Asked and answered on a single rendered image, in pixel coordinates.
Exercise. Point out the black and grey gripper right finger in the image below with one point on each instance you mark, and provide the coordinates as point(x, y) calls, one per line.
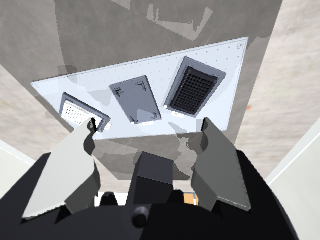
point(227, 184)

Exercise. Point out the white well plate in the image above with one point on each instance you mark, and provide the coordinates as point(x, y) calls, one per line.
point(77, 114)

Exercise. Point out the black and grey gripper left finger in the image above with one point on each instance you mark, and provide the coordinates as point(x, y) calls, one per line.
point(60, 183)

